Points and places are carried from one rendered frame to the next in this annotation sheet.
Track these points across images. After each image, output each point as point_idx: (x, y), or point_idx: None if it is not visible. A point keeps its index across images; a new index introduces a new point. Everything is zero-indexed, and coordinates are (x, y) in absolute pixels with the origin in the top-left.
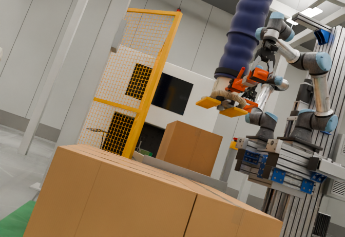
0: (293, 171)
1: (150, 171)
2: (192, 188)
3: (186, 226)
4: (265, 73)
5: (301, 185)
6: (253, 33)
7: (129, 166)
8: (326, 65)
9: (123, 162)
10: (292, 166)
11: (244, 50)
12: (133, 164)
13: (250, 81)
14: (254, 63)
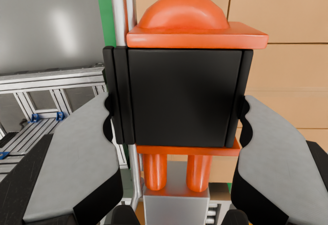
0: (14, 160)
1: (268, 41)
2: None
3: None
4: None
5: (3, 157)
6: None
7: None
8: None
9: (300, 60)
10: (12, 166)
11: None
12: (275, 91)
13: (178, 169)
14: (282, 120)
